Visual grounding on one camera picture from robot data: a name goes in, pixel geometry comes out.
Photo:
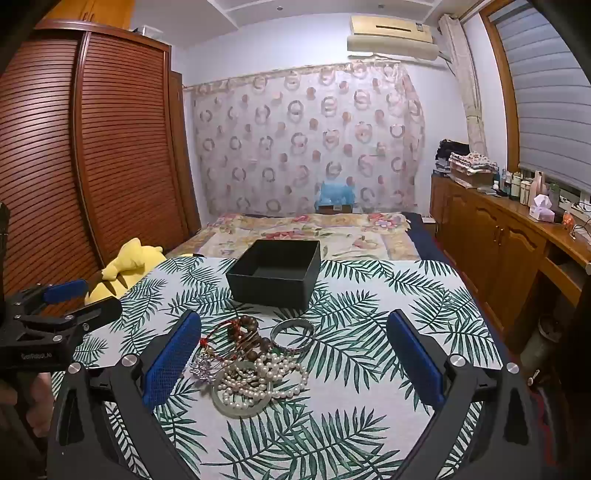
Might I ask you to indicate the white tissue box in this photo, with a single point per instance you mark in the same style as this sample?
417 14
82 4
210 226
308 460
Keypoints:
541 210

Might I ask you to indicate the wall air conditioner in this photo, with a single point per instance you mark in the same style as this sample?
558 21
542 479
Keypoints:
392 37

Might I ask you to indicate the palm leaf printed cloth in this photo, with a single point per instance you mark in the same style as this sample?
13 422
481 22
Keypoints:
369 323

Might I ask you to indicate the grey waste bin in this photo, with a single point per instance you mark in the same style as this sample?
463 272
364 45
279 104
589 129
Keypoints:
542 341

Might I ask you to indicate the white storage box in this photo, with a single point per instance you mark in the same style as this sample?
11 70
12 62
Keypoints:
151 31

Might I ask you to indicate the blue plush toy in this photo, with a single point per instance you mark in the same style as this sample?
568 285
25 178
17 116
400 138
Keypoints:
335 191

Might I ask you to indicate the circle patterned curtain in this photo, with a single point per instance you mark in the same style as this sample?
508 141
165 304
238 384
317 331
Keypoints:
300 138

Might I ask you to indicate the row of toiletry bottles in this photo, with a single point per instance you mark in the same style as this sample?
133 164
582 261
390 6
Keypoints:
524 187

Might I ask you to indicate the folded floral cloth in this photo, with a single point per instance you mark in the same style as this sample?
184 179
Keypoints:
473 161

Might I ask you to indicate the purple crystal ornament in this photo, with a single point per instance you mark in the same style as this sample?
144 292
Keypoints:
203 369

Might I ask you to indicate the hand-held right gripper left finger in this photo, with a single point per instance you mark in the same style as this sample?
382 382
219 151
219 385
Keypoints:
171 360

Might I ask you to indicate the wooden side cabinet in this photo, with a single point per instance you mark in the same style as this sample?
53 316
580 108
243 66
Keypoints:
485 240

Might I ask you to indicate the pale jade bangle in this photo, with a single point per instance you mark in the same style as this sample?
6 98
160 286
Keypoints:
240 412

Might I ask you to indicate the small cardboard box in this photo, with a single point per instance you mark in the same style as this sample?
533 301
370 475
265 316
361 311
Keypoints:
335 209

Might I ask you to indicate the stack of dark clothes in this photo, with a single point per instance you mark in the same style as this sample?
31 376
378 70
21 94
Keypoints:
450 152

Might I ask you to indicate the wooden louvred wardrobe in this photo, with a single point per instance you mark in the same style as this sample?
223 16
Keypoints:
115 138

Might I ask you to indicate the yellow plush toy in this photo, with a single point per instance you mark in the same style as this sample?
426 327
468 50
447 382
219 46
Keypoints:
129 263

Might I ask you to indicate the dark blue bed sheet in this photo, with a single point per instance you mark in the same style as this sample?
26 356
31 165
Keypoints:
429 240

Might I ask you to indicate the grey window blind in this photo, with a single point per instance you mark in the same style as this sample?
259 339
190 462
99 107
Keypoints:
545 92

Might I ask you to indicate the black square box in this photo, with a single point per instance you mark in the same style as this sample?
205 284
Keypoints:
272 286

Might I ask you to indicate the silver bangle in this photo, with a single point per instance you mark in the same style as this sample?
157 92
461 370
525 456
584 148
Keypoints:
293 322

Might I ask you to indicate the tied cream window curtain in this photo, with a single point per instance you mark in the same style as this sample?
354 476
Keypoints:
466 92

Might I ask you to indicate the floral blanket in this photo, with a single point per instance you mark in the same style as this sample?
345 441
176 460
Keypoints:
355 240

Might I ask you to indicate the white power strip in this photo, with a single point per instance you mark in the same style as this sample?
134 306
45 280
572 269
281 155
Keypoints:
577 207

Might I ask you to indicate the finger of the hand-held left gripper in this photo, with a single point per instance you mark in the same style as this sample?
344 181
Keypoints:
99 309
64 291

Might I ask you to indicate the person's left hand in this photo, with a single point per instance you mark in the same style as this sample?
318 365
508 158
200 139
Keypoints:
42 394

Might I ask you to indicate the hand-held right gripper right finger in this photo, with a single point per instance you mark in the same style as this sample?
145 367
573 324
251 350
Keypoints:
415 364

